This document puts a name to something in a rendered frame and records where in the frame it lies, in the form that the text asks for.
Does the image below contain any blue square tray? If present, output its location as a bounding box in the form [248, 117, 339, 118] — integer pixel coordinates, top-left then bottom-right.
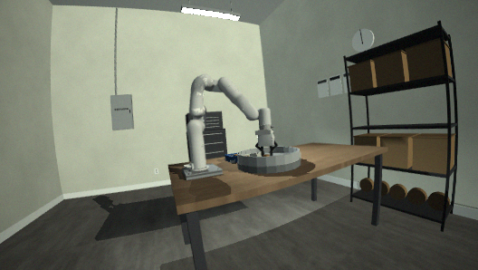
[225, 153, 238, 162]

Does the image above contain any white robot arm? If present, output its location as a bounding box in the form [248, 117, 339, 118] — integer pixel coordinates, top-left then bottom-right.
[184, 74, 273, 171]

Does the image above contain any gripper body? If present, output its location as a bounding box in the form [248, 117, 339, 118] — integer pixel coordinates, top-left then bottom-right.
[258, 134, 274, 147]

